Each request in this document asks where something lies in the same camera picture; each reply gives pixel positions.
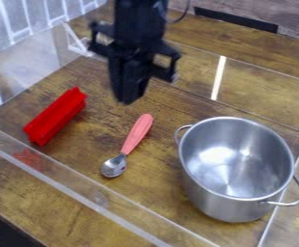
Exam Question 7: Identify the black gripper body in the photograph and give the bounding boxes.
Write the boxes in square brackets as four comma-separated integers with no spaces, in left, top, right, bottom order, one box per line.
[88,0,180,82]

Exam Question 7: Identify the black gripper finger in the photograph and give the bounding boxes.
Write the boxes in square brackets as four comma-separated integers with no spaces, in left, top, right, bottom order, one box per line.
[108,57,130,103]
[129,60,150,103]

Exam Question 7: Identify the silver steel pot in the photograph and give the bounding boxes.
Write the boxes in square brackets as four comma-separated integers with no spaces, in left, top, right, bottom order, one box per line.
[173,117,299,223]

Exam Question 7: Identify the red rectangular block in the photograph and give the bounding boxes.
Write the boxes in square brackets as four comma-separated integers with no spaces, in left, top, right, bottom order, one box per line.
[22,87,88,147]

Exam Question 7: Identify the black strip on table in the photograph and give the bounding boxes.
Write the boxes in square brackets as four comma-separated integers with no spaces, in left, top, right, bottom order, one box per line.
[193,7,279,34]

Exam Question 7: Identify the clear acrylic front barrier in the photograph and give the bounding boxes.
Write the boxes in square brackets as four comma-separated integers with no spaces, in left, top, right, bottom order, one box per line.
[0,130,218,247]

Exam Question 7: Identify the clear acrylic triangle bracket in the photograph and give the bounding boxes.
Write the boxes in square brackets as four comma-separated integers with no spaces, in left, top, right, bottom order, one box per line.
[61,23,92,57]

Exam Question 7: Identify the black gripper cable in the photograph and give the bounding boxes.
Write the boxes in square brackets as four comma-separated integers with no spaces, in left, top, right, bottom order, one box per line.
[166,0,193,25]

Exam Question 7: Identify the spoon with pink handle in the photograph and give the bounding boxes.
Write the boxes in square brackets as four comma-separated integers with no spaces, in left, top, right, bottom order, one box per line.
[100,114,153,178]

